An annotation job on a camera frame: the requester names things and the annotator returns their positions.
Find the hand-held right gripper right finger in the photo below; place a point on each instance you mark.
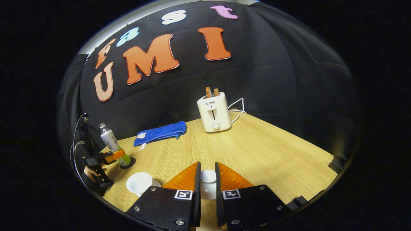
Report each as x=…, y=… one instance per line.
x=219, y=199

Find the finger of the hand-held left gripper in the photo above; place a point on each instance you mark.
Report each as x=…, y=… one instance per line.
x=115, y=156

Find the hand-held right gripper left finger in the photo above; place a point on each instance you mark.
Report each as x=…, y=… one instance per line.
x=196, y=199

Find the clear water bottle white label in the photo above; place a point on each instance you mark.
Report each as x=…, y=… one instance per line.
x=110, y=141

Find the dark round coaster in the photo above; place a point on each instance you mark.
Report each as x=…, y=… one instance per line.
x=131, y=164

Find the white teacup lid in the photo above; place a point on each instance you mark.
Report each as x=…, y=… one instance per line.
x=208, y=179

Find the white teacup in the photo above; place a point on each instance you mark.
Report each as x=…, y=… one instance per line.
x=138, y=183

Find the white saucer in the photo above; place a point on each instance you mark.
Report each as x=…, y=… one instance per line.
x=156, y=183

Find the blue towel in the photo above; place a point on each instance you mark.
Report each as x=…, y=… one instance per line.
x=160, y=133

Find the white toaster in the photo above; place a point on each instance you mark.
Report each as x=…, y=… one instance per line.
x=214, y=114

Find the black backdrop cloth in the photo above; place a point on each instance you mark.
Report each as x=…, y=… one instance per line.
x=273, y=73

